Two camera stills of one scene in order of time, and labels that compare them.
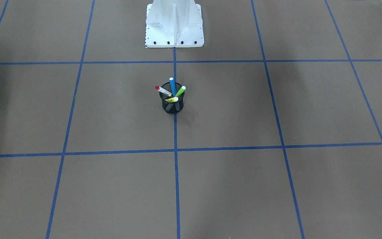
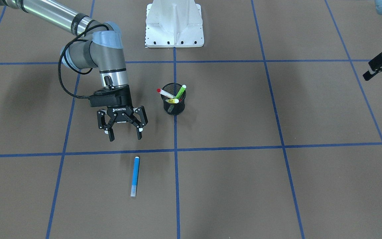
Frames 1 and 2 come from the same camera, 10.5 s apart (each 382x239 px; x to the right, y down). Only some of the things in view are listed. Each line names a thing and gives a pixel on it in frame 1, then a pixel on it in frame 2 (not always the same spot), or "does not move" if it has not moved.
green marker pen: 182,89 does not move
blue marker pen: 172,86 to 136,170
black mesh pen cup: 172,107 does not move
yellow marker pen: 173,99 does not move
